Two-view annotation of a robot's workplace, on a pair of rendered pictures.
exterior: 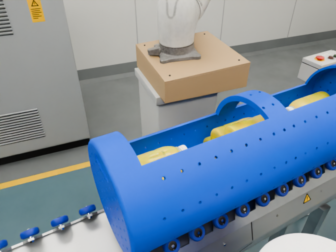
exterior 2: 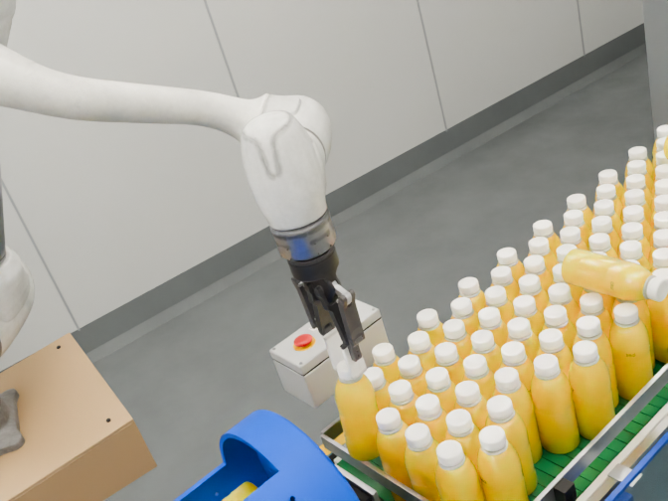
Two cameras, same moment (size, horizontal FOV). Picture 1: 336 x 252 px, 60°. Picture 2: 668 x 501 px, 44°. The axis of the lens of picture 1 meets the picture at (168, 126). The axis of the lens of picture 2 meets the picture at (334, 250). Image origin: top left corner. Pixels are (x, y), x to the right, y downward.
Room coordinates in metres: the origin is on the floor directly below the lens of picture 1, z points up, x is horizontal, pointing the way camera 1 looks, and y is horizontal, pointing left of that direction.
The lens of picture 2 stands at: (-0.05, -0.71, 1.94)
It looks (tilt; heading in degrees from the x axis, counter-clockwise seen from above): 28 degrees down; 357
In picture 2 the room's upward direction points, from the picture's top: 18 degrees counter-clockwise
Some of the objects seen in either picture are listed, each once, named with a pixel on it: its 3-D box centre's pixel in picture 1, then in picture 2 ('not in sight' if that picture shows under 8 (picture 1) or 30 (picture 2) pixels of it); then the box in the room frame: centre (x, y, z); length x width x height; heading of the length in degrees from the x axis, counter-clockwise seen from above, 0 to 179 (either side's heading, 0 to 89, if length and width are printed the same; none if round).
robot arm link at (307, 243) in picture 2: not in sight; (303, 233); (1.04, -0.74, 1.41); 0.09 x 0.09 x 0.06
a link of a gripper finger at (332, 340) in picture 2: not in sight; (336, 349); (1.06, -0.73, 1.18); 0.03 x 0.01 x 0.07; 119
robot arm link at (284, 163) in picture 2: not in sight; (283, 164); (1.05, -0.74, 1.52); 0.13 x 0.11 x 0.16; 164
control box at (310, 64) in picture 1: (323, 67); (331, 349); (1.25, -0.72, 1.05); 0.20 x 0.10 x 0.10; 119
